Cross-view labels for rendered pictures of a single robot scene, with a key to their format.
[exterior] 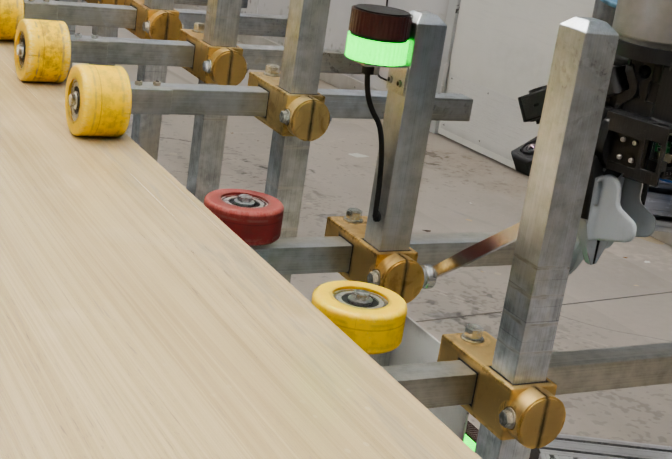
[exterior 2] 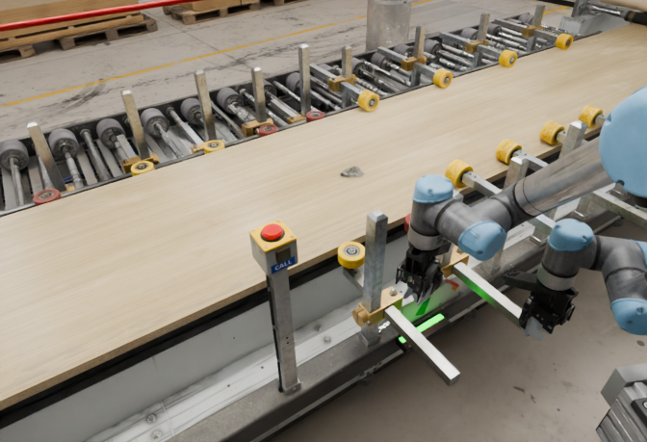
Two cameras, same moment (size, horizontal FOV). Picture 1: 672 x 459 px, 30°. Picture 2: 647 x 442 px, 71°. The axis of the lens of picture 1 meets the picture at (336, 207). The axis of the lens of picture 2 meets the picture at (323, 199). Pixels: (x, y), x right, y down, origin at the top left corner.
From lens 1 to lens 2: 1.40 m
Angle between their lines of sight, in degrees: 78
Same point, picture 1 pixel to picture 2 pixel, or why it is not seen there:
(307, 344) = (317, 245)
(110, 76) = (456, 167)
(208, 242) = not seen: hidden behind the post
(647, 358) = (422, 350)
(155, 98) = (469, 181)
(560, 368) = (394, 321)
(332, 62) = (619, 210)
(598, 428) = not seen: outside the picture
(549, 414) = (358, 318)
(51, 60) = (501, 155)
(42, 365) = (282, 209)
